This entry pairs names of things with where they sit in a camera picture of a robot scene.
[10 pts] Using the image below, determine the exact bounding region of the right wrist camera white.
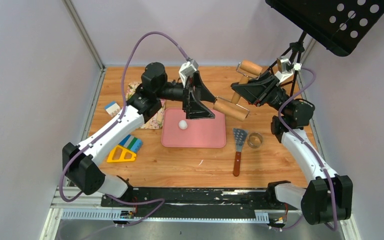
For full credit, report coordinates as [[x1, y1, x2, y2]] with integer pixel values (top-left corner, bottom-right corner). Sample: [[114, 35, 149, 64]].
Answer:
[[274, 56, 302, 83]]

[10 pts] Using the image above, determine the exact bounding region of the purple cable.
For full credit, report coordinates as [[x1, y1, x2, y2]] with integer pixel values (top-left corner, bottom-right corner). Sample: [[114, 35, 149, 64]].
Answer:
[[57, 31, 193, 240], [268, 67, 339, 232]]

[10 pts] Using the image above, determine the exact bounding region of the white dough ball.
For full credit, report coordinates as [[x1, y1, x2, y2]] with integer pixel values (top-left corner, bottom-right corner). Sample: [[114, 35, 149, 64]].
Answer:
[[178, 120, 188, 130]]

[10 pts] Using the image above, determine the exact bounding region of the yellow triangular toy block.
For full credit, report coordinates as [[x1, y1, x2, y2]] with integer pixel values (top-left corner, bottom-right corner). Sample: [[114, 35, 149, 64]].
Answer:
[[106, 145, 137, 163]]

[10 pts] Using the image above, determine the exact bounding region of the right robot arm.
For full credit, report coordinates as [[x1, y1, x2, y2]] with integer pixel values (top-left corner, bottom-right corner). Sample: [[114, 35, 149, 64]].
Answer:
[[231, 71, 353, 231]]

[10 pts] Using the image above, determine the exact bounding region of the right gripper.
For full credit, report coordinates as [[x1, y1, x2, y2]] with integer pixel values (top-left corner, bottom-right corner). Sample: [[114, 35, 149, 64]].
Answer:
[[231, 70, 292, 115]]

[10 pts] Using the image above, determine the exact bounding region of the floral cutting mat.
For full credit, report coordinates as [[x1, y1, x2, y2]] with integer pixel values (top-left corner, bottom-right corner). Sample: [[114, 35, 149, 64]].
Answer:
[[125, 82, 166, 130]]

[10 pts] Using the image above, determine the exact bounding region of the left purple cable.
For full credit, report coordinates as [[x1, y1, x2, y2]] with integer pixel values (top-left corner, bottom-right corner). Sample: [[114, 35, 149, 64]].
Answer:
[[57, 31, 193, 240]]

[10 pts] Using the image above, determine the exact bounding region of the blue green toy brick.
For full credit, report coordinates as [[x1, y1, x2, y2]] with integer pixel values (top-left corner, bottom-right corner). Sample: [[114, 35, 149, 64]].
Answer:
[[118, 134, 143, 154]]

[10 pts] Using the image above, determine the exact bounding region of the wooden double-ended roller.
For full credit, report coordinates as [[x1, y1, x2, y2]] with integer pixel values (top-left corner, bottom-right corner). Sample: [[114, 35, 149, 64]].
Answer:
[[213, 60, 263, 121]]

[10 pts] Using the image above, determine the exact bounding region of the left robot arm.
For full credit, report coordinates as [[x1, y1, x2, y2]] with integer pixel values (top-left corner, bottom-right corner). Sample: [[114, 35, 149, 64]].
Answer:
[[62, 59, 216, 207]]

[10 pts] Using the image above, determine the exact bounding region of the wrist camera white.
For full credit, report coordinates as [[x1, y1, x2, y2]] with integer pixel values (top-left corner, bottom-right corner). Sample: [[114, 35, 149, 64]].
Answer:
[[274, 56, 302, 83], [178, 59, 199, 81]]

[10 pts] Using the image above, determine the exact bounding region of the black music stand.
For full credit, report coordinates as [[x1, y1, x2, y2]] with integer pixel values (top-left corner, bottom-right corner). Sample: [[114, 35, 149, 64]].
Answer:
[[264, 0, 384, 97]]

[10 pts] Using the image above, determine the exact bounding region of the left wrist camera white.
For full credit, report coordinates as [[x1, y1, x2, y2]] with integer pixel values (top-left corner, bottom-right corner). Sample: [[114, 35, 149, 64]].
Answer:
[[178, 59, 199, 81]]

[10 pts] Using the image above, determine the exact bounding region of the pink plastic tray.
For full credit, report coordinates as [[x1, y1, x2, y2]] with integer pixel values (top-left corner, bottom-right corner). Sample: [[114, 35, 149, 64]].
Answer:
[[161, 107, 227, 149]]

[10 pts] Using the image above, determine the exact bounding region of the small blue white card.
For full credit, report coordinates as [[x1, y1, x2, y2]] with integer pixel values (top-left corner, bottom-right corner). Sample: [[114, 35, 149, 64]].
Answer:
[[104, 101, 122, 117]]

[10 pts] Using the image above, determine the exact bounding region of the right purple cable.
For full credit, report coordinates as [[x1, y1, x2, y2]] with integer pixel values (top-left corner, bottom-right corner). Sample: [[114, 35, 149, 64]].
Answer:
[[268, 67, 339, 232]]

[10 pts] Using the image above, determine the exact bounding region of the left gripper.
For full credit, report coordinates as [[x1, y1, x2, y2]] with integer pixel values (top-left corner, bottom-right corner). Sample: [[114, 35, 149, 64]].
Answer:
[[157, 71, 218, 120]]

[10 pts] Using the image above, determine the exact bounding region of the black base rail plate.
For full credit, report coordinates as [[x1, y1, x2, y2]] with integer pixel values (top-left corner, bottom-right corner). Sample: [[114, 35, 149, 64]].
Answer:
[[99, 186, 299, 220]]

